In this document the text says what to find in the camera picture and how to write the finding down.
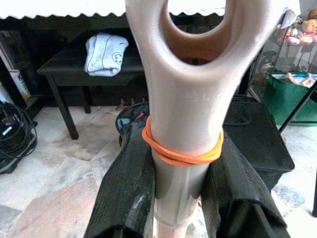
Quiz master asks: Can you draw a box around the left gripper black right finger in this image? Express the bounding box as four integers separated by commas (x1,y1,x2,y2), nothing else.
198,133,289,238

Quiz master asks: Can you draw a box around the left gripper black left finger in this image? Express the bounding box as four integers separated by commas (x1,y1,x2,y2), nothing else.
85,121,159,238

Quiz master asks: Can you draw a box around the beige handled broom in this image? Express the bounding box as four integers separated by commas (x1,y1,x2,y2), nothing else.
123,0,285,238

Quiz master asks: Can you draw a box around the black fabric bag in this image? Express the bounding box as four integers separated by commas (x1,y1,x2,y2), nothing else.
222,95,295,191

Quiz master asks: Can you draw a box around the orange rubber band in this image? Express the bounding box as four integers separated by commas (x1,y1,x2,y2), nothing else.
142,116,225,166

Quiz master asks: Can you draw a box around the black wastebasket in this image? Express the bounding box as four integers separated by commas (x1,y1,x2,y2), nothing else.
115,102,151,142

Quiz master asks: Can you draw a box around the green storage box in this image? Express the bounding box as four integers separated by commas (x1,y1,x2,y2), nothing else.
262,71,317,126

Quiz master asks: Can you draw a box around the black folding chair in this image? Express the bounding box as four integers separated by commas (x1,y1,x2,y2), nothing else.
279,83,317,217

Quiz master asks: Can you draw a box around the black vacuum cleaner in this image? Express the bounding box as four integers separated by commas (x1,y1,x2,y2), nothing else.
0,100,38,174

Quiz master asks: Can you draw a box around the black piano bench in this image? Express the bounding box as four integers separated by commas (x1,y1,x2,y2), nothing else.
36,47,147,141

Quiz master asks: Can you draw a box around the folded white cloth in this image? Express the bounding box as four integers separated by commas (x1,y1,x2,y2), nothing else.
83,32,129,77

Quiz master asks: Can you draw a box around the white yellow carton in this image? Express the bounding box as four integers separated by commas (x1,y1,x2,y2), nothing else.
8,69,32,101

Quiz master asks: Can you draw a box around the glass display cabinet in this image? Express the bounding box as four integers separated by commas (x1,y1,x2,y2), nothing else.
247,9,317,100

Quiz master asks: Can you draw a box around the black upright piano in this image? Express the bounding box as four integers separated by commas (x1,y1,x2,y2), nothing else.
0,14,263,111

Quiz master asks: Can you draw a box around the pink plush teddy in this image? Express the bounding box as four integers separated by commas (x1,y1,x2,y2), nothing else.
296,19,317,45

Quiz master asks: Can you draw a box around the white lace piano cloth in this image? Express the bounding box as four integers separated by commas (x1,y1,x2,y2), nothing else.
0,0,302,20

